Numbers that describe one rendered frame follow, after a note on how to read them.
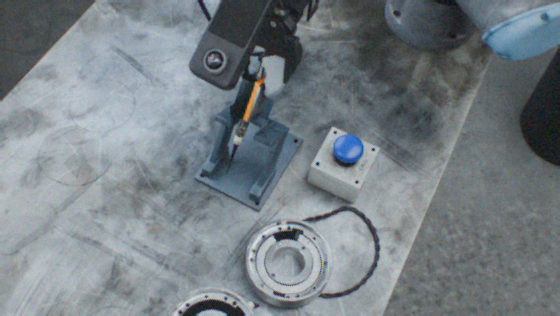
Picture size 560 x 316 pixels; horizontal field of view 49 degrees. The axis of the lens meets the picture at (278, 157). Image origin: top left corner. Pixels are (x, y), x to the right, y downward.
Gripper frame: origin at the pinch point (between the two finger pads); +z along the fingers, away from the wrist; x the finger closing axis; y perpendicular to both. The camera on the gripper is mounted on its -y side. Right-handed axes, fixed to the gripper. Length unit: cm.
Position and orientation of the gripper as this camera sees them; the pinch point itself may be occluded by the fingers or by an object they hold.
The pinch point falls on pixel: (255, 88)
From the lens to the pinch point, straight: 71.7
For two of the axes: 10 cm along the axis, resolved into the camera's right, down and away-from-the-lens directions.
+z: -0.7, 5.1, 8.6
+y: 4.7, -7.4, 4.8
